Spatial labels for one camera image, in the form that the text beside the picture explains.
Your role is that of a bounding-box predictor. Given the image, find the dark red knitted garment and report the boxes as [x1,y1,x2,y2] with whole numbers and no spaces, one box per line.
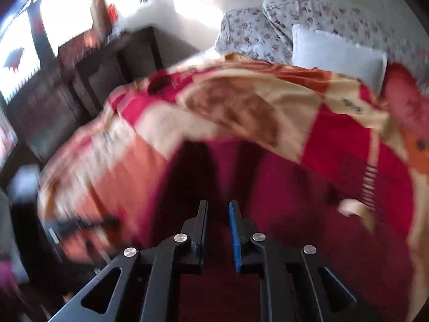
[157,139,416,322]

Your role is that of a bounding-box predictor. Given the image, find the floral quilt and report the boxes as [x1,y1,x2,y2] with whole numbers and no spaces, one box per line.
[214,0,429,74]

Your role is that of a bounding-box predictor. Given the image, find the white pillow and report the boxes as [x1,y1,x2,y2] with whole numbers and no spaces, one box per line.
[291,24,389,94]

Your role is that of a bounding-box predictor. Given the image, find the dark wooden cabinet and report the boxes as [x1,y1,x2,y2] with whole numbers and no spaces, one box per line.
[7,27,165,162]

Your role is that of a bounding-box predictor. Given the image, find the red orange printed blanket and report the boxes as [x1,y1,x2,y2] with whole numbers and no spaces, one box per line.
[37,54,429,322]

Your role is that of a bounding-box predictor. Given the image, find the orange curtain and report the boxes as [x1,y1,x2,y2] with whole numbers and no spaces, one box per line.
[85,0,114,39]

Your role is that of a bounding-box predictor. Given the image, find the bright window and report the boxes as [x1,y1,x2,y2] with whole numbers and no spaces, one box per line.
[0,0,101,104]

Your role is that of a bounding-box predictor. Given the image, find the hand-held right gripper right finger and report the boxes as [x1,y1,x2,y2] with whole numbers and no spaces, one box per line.
[228,201,383,322]

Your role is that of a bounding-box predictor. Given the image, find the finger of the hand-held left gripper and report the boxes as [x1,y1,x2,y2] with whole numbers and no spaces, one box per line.
[54,218,119,230]

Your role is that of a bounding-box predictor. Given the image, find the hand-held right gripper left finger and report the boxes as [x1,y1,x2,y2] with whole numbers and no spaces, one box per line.
[49,200,210,322]

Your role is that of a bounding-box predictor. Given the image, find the red heart cushion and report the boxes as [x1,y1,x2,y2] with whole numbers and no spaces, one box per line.
[382,62,429,135]

